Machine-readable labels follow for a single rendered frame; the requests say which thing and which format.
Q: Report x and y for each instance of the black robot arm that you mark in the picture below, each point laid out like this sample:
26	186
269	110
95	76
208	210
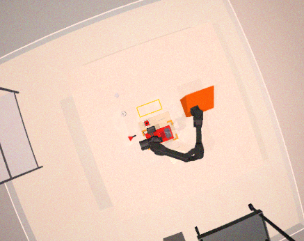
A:
197	152

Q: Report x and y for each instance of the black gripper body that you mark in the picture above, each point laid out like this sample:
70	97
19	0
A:
151	130

